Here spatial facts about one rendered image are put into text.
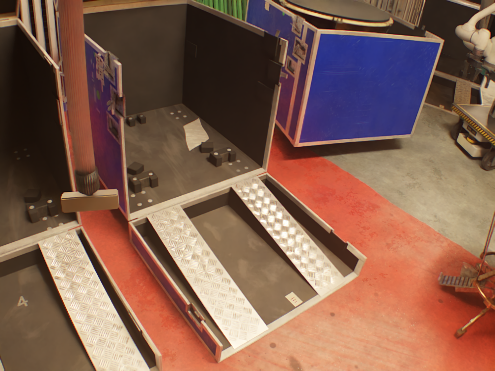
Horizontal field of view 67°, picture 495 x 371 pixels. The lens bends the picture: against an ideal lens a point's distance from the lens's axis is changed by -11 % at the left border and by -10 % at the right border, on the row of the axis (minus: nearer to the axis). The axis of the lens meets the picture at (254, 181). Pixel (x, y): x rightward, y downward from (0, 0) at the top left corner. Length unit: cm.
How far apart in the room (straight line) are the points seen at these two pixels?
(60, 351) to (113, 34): 182
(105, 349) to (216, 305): 51
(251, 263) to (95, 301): 78
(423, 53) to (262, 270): 183
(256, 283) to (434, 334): 90
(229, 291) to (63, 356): 77
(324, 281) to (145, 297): 86
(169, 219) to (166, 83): 121
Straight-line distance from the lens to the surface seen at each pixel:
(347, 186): 279
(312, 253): 214
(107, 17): 265
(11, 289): 207
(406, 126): 323
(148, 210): 210
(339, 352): 188
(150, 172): 224
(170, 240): 199
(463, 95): 496
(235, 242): 216
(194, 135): 270
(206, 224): 224
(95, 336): 177
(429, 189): 308
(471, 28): 355
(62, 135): 182
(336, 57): 258
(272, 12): 302
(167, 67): 294
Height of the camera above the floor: 154
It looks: 36 degrees down
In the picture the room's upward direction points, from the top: 9 degrees clockwise
